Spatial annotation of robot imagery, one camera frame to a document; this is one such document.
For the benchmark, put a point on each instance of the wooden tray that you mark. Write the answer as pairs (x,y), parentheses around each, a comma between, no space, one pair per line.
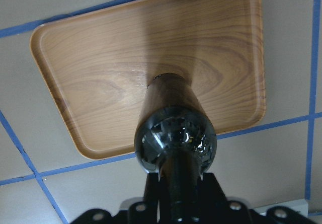
(98,65)

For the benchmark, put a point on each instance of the dark wine bottle carried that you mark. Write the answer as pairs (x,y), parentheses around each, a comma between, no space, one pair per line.
(175,139)

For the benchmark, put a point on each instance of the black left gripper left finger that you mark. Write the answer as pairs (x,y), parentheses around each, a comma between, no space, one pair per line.
(151,198)

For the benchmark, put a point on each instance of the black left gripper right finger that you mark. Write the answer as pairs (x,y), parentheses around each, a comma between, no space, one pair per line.
(210,201)

